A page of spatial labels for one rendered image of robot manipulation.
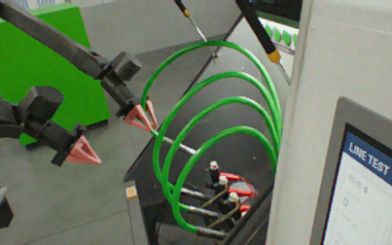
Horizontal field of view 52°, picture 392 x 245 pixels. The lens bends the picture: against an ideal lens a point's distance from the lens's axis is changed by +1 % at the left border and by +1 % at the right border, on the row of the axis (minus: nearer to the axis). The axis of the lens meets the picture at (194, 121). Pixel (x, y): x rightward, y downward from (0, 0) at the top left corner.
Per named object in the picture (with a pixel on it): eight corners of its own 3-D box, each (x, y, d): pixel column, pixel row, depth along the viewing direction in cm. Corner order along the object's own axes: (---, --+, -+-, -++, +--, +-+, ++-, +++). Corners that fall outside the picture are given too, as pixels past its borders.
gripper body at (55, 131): (77, 136, 91) (48, 119, 90) (56, 167, 95) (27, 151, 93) (85, 124, 97) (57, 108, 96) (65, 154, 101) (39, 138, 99)
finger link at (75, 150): (101, 162, 94) (66, 142, 92) (87, 184, 97) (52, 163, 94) (108, 149, 100) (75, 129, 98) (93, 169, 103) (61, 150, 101)
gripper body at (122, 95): (151, 97, 116) (134, 80, 117) (129, 105, 107) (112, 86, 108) (139, 112, 119) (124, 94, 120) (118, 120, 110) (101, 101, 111)
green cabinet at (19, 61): (96, 104, 516) (66, 2, 464) (113, 123, 442) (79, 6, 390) (20, 126, 485) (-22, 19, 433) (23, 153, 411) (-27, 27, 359)
